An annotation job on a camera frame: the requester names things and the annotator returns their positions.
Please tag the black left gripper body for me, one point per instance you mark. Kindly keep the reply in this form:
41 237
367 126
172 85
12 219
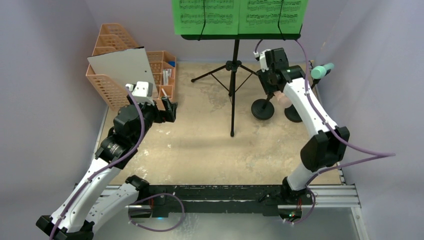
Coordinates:
150 113

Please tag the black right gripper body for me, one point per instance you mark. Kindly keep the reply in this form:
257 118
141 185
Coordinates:
269 82

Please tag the pink toy microphone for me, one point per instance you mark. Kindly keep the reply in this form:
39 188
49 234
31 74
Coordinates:
282 99

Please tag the black round microphone stand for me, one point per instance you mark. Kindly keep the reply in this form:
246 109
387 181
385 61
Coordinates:
263 109

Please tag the peach plastic file organizer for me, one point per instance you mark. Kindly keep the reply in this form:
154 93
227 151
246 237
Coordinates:
114 37

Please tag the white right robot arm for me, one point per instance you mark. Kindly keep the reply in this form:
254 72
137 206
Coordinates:
327 141

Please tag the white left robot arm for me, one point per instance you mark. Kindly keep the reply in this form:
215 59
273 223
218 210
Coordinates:
82 214

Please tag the white marker tube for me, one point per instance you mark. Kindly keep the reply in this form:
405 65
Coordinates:
169 73

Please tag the black right microphone stand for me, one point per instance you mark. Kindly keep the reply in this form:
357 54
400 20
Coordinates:
291 112

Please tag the black music stand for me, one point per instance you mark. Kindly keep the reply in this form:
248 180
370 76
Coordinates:
233 66

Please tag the mint green toy microphone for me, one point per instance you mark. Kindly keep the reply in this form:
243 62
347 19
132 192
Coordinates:
320 71

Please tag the grey folder board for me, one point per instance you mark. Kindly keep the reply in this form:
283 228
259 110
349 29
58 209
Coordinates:
127 66

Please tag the green sheet music right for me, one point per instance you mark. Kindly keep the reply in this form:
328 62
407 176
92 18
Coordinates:
271 16

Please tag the green sheet music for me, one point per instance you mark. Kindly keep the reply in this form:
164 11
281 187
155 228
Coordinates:
207 17
271 16

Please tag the green sheet music left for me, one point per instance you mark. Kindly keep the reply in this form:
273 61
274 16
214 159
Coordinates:
207 17

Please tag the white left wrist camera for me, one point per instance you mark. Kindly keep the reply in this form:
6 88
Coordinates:
142 91

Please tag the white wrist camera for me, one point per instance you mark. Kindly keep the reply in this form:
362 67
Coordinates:
142 91
264 58

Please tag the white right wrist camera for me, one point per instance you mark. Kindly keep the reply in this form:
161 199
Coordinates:
264 58

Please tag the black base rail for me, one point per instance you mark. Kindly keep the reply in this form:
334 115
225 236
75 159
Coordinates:
267 200

